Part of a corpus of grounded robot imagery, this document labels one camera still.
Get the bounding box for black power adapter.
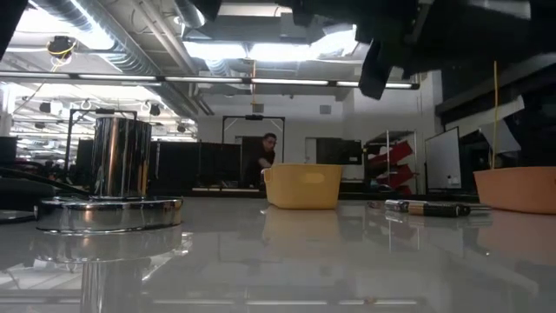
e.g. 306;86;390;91
0;176;57;213

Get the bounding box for silver spiral ceiling duct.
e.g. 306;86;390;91
32;0;216;118

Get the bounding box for black metal gantry frame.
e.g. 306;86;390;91
222;114;286;164

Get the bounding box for black wall screen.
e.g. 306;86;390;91
315;138;364;166

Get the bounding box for person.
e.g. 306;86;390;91
242;132;278;189

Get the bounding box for whiteboard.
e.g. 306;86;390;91
424;126;463;193

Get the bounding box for shelf with red bins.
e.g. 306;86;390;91
363;130;419;196

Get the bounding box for black partition panel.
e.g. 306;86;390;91
147;141;242;192

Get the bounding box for black box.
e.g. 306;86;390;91
0;136;18;164

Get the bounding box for ceiling cable reel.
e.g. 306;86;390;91
46;35;77;61

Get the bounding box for ceiling light strip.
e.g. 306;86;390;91
0;71;420;90

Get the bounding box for yellow plastic bin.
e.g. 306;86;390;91
262;163;344;210

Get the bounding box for orange plastic bin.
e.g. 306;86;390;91
473;166;556;215

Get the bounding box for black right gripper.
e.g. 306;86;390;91
277;0;420;101

